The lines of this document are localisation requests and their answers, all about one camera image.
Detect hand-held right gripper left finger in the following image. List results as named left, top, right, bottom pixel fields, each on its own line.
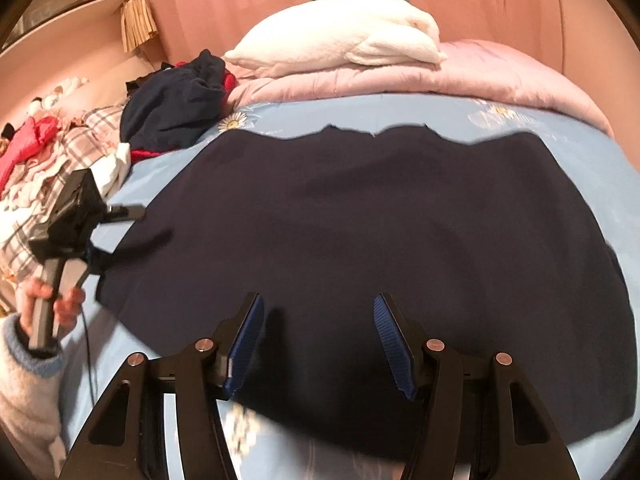
left=59, top=292, right=266, bottom=480

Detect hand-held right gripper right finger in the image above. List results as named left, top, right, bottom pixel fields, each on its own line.
left=373, top=292, right=582, bottom=480

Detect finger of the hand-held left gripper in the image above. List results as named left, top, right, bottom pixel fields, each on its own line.
left=86, top=245, right=119, bottom=273
left=102, top=202, right=147, bottom=223

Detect navy zip jacket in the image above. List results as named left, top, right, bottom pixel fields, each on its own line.
left=95, top=125, right=634, bottom=454

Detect pale pink clothes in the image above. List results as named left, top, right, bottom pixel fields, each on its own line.
left=0, top=150, right=67, bottom=213

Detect white crumpled clothes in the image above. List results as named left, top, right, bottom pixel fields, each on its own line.
left=27, top=77, right=90, bottom=112

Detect person's left hand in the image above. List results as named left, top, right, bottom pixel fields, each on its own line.
left=19, top=277, right=87, bottom=336

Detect grey plaid blanket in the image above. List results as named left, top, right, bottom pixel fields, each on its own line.
left=0, top=105, right=127, bottom=282

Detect blue floral bedsheet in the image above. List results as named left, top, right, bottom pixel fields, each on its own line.
left=60, top=91, right=627, bottom=480

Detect red puffer jacket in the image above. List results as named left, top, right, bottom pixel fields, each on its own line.
left=0, top=116, right=62, bottom=187

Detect dark navy garment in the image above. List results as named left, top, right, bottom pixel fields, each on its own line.
left=120, top=50, right=229, bottom=161

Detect dark brown garment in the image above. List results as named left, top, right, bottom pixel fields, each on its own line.
left=125, top=60, right=177, bottom=99

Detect beige tassel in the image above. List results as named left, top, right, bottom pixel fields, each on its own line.
left=120, top=0, right=159, bottom=54

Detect cream curved shelf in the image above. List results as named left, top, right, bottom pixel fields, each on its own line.
left=0, top=0, right=134, bottom=57

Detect pink curtain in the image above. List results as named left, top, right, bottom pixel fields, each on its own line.
left=127, top=0, right=576, bottom=68

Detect white fluffy blanket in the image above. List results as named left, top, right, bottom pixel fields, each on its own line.
left=222, top=0, right=449, bottom=79

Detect pink quilt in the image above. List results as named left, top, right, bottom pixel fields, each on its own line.
left=225, top=39, right=614, bottom=137

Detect black cable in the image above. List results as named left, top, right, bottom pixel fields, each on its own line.
left=79, top=305, right=100, bottom=407

